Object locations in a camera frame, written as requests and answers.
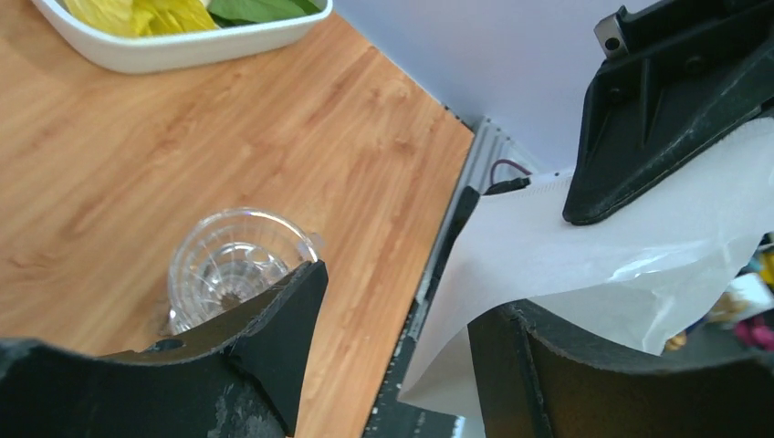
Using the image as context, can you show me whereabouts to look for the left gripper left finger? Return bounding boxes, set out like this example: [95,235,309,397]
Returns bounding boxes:
[1,261,328,437]

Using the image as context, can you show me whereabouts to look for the green toy leek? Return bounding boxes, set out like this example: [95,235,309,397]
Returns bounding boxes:
[206,0,321,27]

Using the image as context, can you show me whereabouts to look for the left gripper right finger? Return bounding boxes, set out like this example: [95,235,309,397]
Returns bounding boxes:
[468,300,773,437]

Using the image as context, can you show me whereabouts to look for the white vegetable tray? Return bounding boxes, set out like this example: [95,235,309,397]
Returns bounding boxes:
[32,0,333,74]

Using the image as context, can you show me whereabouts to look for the white paper coffee filter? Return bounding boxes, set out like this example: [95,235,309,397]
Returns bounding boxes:
[399,118,773,417]

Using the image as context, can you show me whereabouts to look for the yellow toy cabbage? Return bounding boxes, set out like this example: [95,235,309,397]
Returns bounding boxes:
[65,0,218,37]

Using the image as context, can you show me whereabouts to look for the clear glass dripper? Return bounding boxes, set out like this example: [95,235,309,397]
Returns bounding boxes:
[167,207,322,335]

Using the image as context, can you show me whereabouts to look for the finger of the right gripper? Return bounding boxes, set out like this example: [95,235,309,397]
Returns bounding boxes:
[562,0,773,225]

